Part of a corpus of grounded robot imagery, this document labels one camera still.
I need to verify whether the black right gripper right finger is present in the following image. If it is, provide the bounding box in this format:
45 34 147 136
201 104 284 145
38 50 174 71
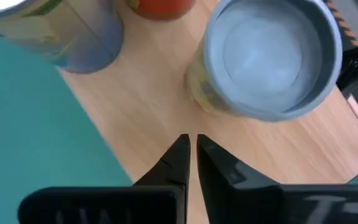
196 133 358 224

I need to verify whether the orange pineapple can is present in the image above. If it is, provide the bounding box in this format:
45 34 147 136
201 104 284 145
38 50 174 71
125 0 197 21

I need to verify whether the blue peas can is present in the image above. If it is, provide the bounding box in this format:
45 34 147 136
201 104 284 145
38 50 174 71
0 0 124 75

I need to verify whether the wooden shelf with black frame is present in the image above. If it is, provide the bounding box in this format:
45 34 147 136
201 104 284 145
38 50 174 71
57 0 358 224

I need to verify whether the black floor mat striped edge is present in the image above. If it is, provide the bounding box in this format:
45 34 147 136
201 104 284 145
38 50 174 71
323 0 358 50

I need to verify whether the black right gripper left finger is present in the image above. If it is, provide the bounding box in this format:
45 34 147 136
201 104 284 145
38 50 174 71
17 133 191 224

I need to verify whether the pale can with round print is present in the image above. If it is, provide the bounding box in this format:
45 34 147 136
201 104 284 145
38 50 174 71
185 0 344 123

